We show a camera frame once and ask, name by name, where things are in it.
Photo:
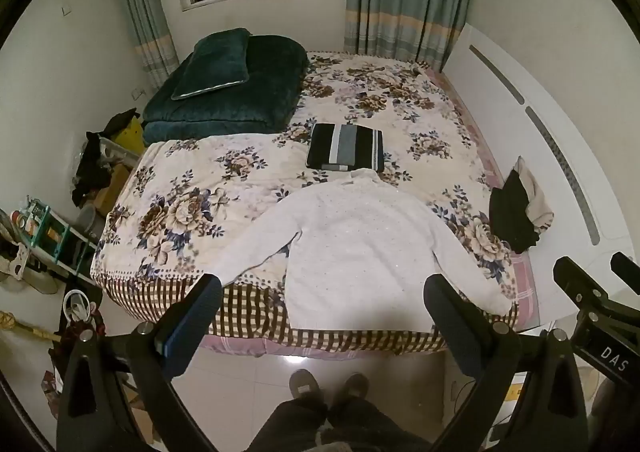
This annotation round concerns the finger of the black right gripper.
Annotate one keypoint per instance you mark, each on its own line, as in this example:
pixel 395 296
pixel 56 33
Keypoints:
pixel 627 270
pixel 595 307

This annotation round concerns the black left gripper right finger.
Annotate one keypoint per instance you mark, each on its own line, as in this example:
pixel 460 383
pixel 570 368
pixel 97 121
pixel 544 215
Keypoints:
pixel 550 414

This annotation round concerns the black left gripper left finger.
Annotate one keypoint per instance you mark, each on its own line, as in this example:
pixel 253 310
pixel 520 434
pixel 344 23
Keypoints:
pixel 95 414

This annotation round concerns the white knit sweater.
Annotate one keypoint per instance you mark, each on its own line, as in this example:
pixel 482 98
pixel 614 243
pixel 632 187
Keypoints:
pixel 359 252

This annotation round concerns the black and beige clothes pile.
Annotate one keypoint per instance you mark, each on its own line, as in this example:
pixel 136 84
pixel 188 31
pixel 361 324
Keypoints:
pixel 518 211

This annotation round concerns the black clothes on box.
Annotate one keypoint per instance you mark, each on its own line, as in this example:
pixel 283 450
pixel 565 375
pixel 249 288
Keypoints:
pixel 99 157

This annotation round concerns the checkered bed sheet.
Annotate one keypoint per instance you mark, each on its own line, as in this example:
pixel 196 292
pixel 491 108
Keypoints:
pixel 252 321

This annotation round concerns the floral bed blanket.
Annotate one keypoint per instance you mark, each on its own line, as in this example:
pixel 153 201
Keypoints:
pixel 188 199

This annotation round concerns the person's left shoe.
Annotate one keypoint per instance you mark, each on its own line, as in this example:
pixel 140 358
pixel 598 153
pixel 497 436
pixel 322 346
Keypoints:
pixel 303 385

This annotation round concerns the person's shoe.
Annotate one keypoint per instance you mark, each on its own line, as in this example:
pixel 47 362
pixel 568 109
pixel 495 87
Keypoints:
pixel 357 386
pixel 303 385

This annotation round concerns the green storage rack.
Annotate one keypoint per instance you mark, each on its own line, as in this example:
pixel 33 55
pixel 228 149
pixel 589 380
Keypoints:
pixel 51 238

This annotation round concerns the white headboard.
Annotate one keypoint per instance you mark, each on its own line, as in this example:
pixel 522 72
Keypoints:
pixel 519 119

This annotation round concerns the person's right shoe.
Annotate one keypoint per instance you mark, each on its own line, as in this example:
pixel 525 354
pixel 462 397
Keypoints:
pixel 357 386

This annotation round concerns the yellow box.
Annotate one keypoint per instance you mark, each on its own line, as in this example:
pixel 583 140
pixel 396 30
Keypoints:
pixel 130 138

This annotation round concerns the folded black grey striped garment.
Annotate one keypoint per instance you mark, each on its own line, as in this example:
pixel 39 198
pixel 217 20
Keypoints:
pixel 345 147

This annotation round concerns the dark green folded quilt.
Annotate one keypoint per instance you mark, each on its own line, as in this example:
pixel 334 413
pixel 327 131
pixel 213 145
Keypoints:
pixel 264 104

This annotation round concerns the dark green pillow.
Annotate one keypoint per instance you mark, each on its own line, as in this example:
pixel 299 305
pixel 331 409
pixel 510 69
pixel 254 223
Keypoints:
pixel 218 61

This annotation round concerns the left teal curtain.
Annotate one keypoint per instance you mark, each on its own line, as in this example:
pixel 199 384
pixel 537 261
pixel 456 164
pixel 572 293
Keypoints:
pixel 149 32

